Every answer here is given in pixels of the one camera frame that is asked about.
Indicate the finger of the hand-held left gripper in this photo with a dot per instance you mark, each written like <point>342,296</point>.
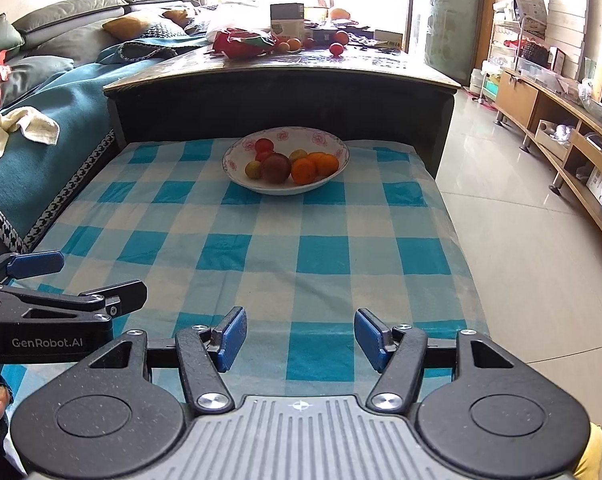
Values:
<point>36,263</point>
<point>126,297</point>

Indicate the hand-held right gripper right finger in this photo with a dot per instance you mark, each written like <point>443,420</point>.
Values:
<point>368,337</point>

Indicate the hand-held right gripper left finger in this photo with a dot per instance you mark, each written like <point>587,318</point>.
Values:
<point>233,337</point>

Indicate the white floral bowl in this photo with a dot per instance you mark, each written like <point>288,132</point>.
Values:
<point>286,187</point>

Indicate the dented tan round fruit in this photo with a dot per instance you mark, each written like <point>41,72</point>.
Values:
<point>253,169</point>

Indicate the large orange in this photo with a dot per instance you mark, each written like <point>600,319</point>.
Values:
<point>303,171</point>

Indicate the medium orange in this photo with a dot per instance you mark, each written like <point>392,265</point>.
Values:
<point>327,164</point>

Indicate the red tomato with stem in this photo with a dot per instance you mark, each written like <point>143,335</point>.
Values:
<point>261,156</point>

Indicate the greenish tan round fruit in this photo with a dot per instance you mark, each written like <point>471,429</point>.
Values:
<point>298,154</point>

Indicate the blue checked tablecloth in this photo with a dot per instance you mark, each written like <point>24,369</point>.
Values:
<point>281,240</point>

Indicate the cream towel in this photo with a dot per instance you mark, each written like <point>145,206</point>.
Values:
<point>31,127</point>

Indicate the teal blanket with houndstooth trim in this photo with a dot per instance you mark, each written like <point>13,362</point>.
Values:
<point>56,100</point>

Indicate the dark red round fruit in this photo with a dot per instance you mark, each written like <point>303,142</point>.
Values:
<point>276,168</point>

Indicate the small orange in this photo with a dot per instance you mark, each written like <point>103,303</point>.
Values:
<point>315,155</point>

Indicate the dark crochet cloth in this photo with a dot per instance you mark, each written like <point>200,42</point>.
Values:
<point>146,50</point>

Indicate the grey sofa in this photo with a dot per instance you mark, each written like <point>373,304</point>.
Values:
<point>71,20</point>

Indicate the dark coffee table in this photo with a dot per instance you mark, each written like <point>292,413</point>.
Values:
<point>281,95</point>

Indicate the yellow cloth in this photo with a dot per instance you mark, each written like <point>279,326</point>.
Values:
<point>591,455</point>

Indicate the mustard yellow pillow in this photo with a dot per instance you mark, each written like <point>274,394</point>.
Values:
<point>126,25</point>

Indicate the dark patterned pillow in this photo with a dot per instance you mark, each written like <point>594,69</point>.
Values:
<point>162,29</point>

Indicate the red bag with green print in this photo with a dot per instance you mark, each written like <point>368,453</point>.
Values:
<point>241,42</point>

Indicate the small red tomato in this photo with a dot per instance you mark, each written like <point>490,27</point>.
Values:
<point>336,50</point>

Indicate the wooden media cabinet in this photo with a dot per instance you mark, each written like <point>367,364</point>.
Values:
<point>556,110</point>

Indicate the white plastic bag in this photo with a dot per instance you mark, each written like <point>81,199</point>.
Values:
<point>221,17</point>

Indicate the white storage rack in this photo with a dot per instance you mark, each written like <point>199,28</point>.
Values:
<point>496,70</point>

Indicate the reddish orange tomato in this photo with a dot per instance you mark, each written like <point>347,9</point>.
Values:
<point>342,38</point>

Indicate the cardboard box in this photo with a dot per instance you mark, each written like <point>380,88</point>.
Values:
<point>287,20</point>

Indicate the pale green curtain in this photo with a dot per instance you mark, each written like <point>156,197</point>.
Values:
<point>448,15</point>

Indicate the printed wall calendar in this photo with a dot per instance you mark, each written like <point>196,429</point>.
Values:
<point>528,5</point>

